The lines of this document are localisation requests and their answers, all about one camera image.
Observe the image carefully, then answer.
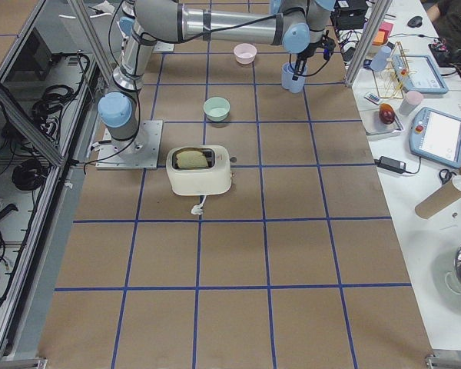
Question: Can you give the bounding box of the red apple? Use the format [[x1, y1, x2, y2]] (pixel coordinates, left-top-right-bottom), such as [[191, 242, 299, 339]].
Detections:
[[378, 103, 396, 125]]

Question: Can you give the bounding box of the teach pendant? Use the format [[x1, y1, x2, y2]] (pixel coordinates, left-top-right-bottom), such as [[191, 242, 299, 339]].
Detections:
[[391, 55, 449, 95], [409, 107, 461, 168]]

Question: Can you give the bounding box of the mint green bowl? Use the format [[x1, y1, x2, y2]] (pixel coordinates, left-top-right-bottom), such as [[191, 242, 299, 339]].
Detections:
[[203, 97, 231, 122]]

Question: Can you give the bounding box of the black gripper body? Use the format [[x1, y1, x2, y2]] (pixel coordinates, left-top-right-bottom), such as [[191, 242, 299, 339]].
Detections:
[[294, 32, 336, 75]]

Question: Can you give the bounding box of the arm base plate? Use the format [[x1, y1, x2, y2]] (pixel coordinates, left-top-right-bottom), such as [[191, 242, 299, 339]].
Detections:
[[95, 120, 163, 170]]

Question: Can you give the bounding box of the metal tray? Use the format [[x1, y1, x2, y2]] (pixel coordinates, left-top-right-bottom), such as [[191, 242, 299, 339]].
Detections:
[[360, 109, 404, 138]]

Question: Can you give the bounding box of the black power adapter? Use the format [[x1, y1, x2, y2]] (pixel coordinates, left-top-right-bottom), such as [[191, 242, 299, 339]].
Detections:
[[374, 156, 406, 174]]

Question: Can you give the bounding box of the teach pendant far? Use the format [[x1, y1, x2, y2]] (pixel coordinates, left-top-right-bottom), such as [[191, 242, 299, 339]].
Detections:
[[391, 55, 449, 95]]

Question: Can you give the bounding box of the light blue cup on rack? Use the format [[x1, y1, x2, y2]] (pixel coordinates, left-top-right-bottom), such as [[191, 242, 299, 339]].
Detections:
[[370, 45, 392, 72]]

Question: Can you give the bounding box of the pale pink cup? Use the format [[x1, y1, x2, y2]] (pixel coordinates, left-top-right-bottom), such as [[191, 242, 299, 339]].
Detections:
[[398, 91, 424, 116]]

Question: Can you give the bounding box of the pink bowl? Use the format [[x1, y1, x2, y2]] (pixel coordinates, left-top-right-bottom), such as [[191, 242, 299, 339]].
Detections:
[[233, 43, 257, 65]]

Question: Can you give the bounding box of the cream white toaster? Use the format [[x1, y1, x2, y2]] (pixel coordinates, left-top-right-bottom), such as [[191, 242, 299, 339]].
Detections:
[[166, 145, 232, 196]]

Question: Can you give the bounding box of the toast slice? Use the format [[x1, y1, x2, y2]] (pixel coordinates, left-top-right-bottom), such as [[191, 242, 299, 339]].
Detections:
[[176, 150, 208, 169]]

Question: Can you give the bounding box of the gold wire rack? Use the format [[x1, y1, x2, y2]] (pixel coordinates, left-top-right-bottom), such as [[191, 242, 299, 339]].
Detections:
[[373, 42, 410, 100]]

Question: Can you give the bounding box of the cardboard tube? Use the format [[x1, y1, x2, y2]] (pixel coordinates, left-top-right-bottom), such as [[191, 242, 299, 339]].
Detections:
[[414, 175, 461, 219]]

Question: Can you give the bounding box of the aluminium frame post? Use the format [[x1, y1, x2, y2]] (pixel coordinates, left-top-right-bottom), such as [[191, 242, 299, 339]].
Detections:
[[344, 0, 392, 88]]

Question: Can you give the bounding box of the toaster power cord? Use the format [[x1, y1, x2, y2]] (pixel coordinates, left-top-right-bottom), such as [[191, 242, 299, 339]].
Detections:
[[191, 194, 208, 216]]

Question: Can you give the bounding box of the teach pendant near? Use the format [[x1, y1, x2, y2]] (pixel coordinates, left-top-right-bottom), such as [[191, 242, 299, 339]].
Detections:
[[409, 107, 461, 168]]

